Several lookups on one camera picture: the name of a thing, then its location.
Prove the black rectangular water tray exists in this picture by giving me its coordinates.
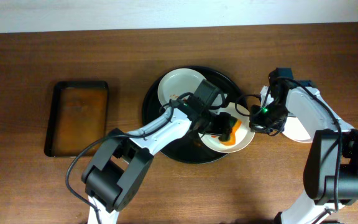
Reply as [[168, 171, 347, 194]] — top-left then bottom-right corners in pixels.
[[44, 80, 109, 157]]

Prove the white plate with sauce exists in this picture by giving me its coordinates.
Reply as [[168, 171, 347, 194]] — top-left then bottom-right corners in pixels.
[[260, 85, 313, 143]]

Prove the grey-white plate with sauce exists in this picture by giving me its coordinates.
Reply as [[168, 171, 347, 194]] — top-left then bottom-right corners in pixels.
[[157, 68, 206, 105]]

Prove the orange green scrub sponge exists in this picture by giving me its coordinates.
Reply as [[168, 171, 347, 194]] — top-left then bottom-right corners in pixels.
[[211, 118, 242, 146]]

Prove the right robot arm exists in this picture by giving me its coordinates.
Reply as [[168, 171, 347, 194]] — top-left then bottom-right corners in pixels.
[[249, 68, 358, 224]]

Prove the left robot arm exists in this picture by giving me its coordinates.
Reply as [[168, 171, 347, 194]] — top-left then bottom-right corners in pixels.
[[81, 80, 240, 223]]

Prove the round black serving tray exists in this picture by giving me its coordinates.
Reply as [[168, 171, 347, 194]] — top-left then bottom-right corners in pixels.
[[142, 65, 243, 164]]

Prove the cream plate with sauce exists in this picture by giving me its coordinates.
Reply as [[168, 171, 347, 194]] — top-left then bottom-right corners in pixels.
[[198, 102, 255, 153]]

